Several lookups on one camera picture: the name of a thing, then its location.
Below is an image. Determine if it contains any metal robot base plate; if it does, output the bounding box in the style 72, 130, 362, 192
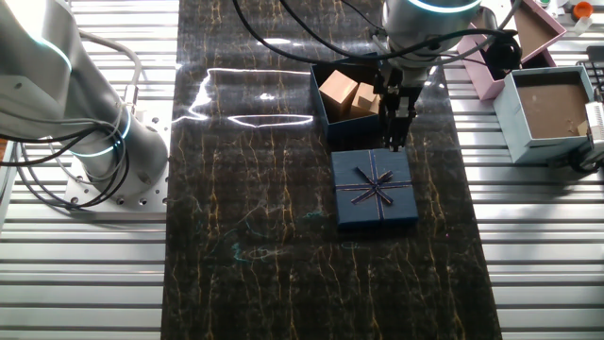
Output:
63, 101, 174, 213

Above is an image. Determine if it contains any pink gift box base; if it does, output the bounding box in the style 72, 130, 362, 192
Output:
456, 27, 558, 101

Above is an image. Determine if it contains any grey robot power cable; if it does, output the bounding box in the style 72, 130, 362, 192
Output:
77, 30, 143, 117

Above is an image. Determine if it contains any dark blue ribboned box lid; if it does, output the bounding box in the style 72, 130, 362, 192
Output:
329, 147, 420, 232

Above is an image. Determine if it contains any orange capped bottle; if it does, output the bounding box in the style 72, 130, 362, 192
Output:
572, 1, 595, 35

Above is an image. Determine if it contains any black camera cable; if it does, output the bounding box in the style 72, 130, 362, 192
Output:
549, 150, 604, 175

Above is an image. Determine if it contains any dark blue open gift box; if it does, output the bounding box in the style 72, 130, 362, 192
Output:
310, 59, 393, 145

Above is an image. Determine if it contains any black base cable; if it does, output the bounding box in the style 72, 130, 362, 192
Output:
0, 112, 132, 212

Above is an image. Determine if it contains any light blue open box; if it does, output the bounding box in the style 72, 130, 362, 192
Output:
493, 64, 596, 165

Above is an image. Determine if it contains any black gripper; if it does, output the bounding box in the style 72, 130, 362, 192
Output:
375, 69, 425, 153

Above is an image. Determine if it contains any large wooden block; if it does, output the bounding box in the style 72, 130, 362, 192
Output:
318, 69, 360, 114
349, 82, 381, 119

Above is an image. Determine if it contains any black gold marble mat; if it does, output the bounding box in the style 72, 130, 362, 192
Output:
159, 0, 504, 340

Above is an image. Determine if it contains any black keyboard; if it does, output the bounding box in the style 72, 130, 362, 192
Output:
576, 45, 604, 103

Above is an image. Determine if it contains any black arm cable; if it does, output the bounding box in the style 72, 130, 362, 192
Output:
230, 0, 524, 81

